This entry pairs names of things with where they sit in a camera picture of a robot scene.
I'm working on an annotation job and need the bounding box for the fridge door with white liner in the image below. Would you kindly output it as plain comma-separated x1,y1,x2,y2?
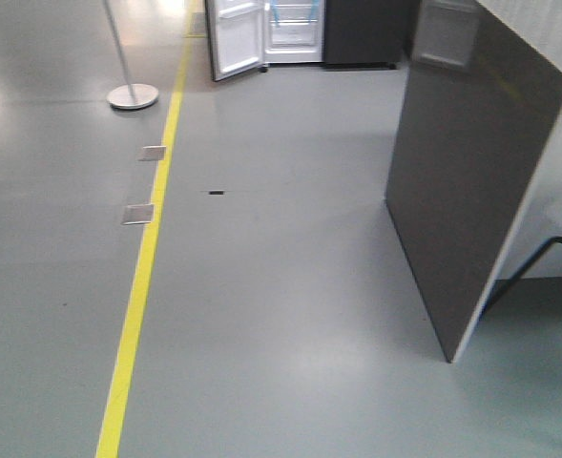
204,0,264,82

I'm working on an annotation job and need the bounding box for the open white fridge interior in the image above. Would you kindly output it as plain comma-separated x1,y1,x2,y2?
264,0,325,64

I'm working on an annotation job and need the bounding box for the dark closed fridge section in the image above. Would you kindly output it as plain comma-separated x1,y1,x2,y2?
323,0,420,70

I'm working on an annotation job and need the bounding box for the lower silver floor plate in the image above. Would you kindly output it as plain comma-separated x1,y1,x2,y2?
121,203,155,225

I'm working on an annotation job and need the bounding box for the silver floor plate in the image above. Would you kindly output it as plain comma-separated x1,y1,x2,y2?
137,145,167,161
121,203,155,225

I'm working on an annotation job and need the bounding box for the upper silver floor plate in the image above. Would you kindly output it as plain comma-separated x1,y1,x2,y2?
137,145,167,161

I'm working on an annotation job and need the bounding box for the white floor stand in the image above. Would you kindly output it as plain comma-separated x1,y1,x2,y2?
101,0,159,111

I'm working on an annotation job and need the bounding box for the grey speckled kitchen counter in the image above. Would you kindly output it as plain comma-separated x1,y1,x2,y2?
385,1,562,362

